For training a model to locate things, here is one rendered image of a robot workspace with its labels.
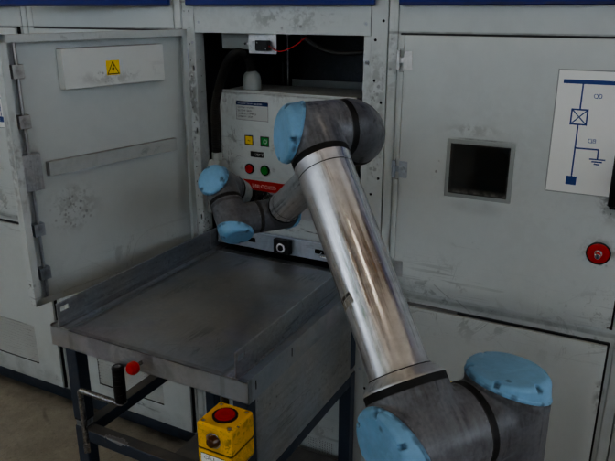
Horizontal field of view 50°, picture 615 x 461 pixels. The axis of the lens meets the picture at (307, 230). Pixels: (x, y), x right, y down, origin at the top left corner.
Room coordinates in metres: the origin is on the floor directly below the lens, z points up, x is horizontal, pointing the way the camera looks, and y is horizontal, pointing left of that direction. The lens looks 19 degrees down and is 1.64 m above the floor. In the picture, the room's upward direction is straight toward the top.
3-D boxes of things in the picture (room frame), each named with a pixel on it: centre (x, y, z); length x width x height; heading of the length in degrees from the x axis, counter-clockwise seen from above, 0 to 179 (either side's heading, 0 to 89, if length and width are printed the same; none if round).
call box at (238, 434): (1.09, 0.16, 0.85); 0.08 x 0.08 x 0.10; 62
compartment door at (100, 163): (1.97, 0.60, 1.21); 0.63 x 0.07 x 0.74; 142
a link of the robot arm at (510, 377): (1.01, -0.34, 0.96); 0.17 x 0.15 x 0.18; 117
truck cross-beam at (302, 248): (2.08, 0.07, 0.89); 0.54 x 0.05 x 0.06; 62
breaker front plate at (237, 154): (2.07, 0.07, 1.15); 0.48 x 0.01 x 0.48; 62
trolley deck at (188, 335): (1.73, 0.25, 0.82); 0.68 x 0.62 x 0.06; 152
